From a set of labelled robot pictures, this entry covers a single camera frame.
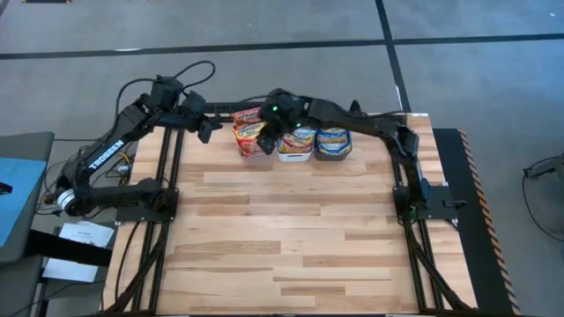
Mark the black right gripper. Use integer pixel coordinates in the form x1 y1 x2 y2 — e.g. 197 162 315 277
257 99 295 156

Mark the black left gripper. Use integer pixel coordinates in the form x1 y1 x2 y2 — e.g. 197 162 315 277
175 94 224 144

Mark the clear plastic bin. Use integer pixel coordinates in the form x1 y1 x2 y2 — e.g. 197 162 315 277
232 107 275 165

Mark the grey plastic bin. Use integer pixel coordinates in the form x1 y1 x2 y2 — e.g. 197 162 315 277
314 126 353 162

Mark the white paper sheet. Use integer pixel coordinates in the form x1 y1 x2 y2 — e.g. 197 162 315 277
58 221 115 248
41 257 100 284

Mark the grey desk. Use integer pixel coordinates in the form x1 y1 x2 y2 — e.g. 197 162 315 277
0 130 56 265

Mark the black flat bar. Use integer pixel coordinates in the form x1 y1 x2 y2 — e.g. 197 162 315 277
24 228 114 268

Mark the blue mat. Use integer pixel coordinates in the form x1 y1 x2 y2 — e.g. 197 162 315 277
0 157 48 247

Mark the black aluminium table frame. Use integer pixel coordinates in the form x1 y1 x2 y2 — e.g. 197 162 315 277
103 112 479 317

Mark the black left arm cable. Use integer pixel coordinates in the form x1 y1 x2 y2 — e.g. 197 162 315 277
115 60 217 118

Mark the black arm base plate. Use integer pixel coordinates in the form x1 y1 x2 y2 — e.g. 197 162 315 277
115 188 180 224
393 184 466 221

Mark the black cable bundle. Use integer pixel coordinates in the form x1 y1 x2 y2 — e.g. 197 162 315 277
34 138 142 217

